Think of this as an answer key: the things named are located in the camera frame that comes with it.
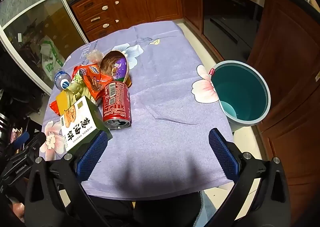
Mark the orange wafer packet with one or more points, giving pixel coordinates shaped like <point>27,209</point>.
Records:
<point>93,79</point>

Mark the yellow-green vegetable leaves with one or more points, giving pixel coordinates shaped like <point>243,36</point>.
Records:
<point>77,89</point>

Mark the person's left hand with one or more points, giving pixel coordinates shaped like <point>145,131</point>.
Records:
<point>17,209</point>

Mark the dark wooden door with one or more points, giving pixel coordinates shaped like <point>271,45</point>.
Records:
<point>292,79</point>

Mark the glass sliding door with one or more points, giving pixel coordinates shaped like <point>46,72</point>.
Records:
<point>30,22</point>

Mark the red soda can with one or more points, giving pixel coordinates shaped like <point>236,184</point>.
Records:
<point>116,102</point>

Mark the clear plastic water bottle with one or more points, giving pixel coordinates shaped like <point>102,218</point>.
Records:
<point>61,79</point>

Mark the green white plastic bag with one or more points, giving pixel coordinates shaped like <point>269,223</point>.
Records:
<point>51,54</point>

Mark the grey-blue cloth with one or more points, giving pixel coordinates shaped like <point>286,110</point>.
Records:
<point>208,212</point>

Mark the teal plastic bin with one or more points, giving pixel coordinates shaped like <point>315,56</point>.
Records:
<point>240,87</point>

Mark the clear plastic bag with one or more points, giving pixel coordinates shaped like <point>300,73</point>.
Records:
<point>95,55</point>

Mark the purple floral blanket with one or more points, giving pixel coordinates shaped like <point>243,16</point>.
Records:
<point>162,97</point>

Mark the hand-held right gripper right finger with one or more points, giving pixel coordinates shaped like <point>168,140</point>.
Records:
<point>223,154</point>

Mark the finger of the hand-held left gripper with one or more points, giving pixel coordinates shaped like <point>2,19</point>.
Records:
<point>22,140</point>

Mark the built-in black oven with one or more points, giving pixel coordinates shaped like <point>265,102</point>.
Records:
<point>225,12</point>

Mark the small amber bottle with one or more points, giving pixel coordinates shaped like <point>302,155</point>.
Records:
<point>128,82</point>

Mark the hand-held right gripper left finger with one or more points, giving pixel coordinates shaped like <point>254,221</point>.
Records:
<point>91,159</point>

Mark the green white cookie box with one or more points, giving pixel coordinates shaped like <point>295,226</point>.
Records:
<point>77,122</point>

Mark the red yellow snack packet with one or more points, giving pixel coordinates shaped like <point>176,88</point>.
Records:
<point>62,100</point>

